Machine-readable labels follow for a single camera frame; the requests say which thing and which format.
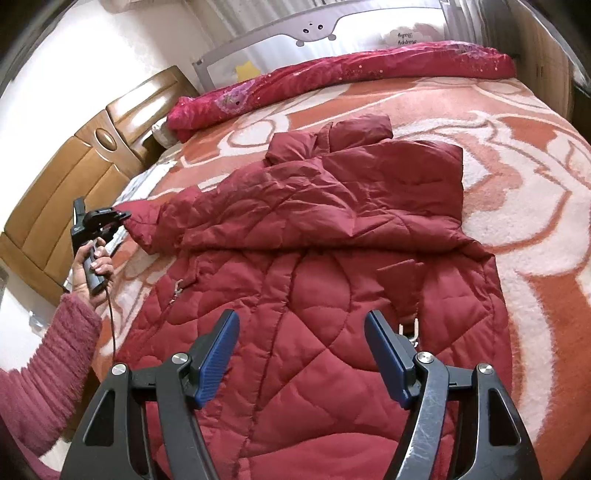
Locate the orange and white blanket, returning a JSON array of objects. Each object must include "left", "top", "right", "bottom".
[{"left": 92, "top": 69, "right": 591, "bottom": 480}]

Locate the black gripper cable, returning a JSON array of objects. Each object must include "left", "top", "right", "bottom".
[{"left": 104, "top": 274, "right": 119, "bottom": 367}]

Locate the wooden headboard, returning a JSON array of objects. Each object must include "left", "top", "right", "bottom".
[{"left": 0, "top": 65, "right": 200, "bottom": 295}]

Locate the red quilted jacket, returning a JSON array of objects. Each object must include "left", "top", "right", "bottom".
[{"left": 111, "top": 113, "right": 514, "bottom": 480}]

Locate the person's left hand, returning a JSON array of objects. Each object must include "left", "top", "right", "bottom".
[{"left": 69, "top": 237, "right": 116, "bottom": 308}]

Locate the white pillow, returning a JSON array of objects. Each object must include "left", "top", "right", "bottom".
[{"left": 152, "top": 122, "right": 180, "bottom": 149}]

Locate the grey bed guard rail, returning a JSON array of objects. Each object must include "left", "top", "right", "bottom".
[{"left": 194, "top": 0, "right": 457, "bottom": 89}]

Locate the red floral quilt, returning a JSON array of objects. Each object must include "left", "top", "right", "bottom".
[{"left": 165, "top": 41, "right": 517, "bottom": 143}]

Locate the person's left forearm pink sleeve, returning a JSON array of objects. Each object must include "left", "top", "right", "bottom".
[{"left": 0, "top": 293, "right": 103, "bottom": 480}]

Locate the white curtain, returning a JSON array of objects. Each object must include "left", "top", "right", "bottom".
[{"left": 323, "top": 0, "right": 444, "bottom": 10}]

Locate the white printed cushion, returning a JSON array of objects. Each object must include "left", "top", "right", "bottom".
[{"left": 369, "top": 21, "right": 447, "bottom": 49}]

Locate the wooden wardrobe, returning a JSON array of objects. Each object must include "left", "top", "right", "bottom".
[{"left": 507, "top": 0, "right": 579, "bottom": 95}]

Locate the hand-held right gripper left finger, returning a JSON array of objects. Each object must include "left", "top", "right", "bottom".
[{"left": 60, "top": 308, "right": 241, "bottom": 480}]

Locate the silver white bed sheet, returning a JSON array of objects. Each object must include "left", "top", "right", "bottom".
[{"left": 111, "top": 161, "right": 163, "bottom": 208}]

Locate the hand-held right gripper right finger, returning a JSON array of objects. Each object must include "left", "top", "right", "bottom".
[{"left": 364, "top": 310, "right": 544, "bottom": 480}]

